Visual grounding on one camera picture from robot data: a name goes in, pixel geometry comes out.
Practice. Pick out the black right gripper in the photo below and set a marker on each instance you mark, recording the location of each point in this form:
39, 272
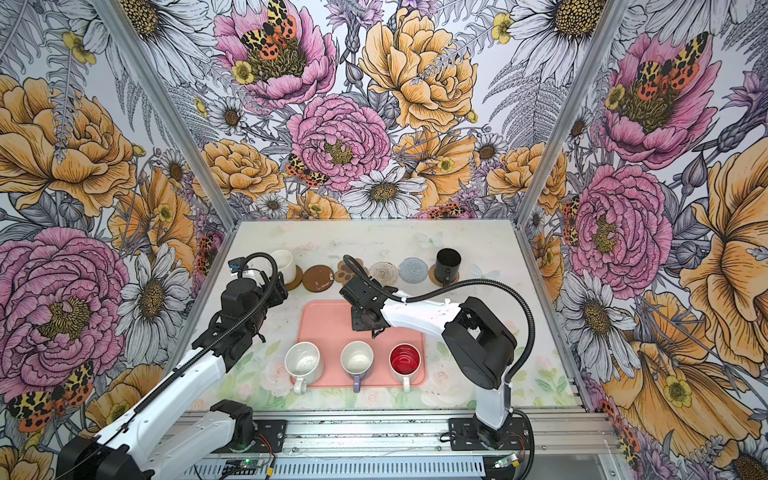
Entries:
359, 325

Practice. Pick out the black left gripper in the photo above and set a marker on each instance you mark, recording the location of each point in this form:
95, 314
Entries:
280, 295

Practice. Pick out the white multicolour woven coaster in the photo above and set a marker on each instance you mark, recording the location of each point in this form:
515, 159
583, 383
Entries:
386, 273

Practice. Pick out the cork paw print coaster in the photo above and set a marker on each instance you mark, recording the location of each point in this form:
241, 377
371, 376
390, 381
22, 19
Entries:
343, 273

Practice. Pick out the scratched round wooden coaster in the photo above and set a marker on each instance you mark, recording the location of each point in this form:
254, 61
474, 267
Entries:
318, 278

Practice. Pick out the light blue woven coaster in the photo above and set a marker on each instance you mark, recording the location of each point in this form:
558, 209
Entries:
413, 270

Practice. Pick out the round dark wooden coaster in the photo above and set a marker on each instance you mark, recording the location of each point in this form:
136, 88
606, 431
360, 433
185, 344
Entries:
297, 279

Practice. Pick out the round tan wicker coaster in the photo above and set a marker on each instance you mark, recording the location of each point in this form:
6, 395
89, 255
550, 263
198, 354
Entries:
436, 281

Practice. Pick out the black mug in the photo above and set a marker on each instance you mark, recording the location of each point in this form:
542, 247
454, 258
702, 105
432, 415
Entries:
447, 263

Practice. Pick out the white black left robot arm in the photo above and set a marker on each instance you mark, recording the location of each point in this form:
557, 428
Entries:
134, 446

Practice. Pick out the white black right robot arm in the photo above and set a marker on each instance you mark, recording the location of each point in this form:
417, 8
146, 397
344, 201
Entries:
480, 344

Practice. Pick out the pink rectangular tray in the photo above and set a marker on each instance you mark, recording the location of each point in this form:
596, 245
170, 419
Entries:
328, 325

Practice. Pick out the white mug red inside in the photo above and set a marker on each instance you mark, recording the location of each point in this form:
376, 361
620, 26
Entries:
405, 361

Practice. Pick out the small green circuit board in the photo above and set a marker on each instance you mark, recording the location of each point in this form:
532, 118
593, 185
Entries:
249, 467

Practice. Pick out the white mug purple handle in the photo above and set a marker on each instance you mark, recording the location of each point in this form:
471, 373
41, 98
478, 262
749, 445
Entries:
357, 359

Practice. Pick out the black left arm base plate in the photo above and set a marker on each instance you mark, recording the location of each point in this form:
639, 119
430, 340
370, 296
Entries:
270, 435

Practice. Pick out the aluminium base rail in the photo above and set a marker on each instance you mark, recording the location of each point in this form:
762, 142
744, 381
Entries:
336, 434

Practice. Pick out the white vented cable duct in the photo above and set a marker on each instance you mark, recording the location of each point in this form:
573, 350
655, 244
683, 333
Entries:
452, 467

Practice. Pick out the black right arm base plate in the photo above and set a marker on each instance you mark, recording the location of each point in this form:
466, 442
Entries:
469, 434

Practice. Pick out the aluminium corner post right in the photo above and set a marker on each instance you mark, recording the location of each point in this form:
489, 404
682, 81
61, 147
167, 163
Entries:
606, 30

